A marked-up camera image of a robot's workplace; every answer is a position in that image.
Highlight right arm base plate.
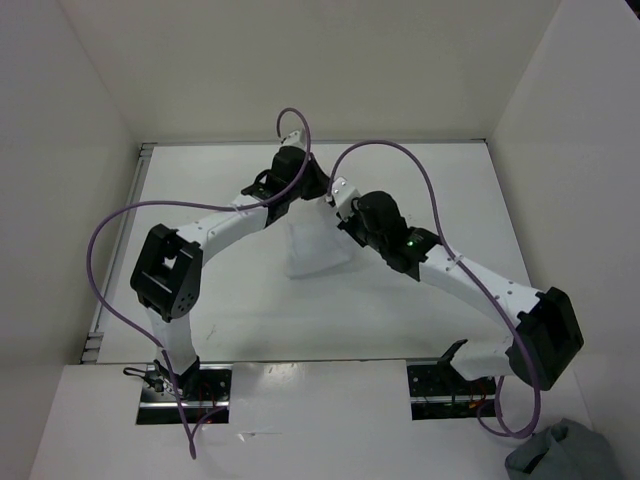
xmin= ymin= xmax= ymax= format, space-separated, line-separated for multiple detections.
xmin=406 ymin=359 xmax=497 ymax=421

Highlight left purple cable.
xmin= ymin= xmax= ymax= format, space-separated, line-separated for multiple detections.
xmin=86 ymin=107 xmax=312 ymax=460

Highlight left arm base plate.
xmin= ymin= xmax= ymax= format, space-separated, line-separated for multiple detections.
xmin=123 ymin=363 xmax=232 ymax=425

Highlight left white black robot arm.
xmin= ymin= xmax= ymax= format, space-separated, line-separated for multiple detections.
xmin=130 ymin=138 xmax=329 ymax=400

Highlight grey cloth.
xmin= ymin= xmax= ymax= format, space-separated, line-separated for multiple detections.
xmin=505 ymin=419 xmax=624 ymax=480

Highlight white skirt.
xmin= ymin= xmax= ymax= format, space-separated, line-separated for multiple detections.
xmin=285 ymin=198 xmax=354 ymax=279

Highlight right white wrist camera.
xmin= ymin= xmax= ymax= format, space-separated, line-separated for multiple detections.
xmin=325 ymin=177 xmax=360 ymax=221

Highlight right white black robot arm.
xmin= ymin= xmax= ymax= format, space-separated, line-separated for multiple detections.
xmin=330 ymin=185 xmax=584 ymax=393

